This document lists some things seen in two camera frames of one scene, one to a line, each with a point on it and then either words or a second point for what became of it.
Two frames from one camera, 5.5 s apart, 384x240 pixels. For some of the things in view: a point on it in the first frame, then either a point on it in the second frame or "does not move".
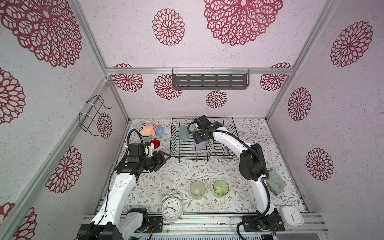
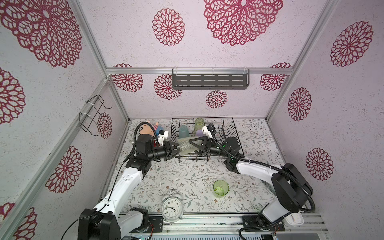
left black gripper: [159, 161] -> [168, 148]
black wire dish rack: [183, 146] does not move
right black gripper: [196, 136] -> [206, 145]
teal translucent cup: [184, 133] does not move
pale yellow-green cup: [197, 189] -> [186, 148]
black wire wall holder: [88, 120] does not move
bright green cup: [220, 188] does not move
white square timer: [290, 216] does not move
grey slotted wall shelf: [210, 78] does not move
